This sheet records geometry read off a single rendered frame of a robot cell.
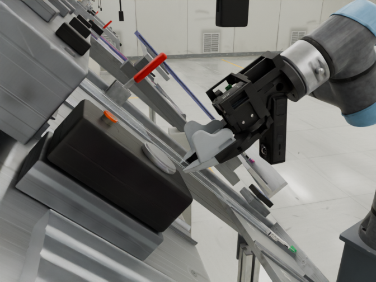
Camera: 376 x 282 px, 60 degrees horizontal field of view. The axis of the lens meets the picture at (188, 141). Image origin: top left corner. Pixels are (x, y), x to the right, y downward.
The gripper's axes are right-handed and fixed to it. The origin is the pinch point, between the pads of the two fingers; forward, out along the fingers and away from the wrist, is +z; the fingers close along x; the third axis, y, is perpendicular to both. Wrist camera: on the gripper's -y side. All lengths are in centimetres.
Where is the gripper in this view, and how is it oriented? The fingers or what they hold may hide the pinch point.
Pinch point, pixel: (191, 166)
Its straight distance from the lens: 51.2
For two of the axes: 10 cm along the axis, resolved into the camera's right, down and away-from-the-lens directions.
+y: -5.4, -7.1, -4.5
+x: 2.6, 3.6, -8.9
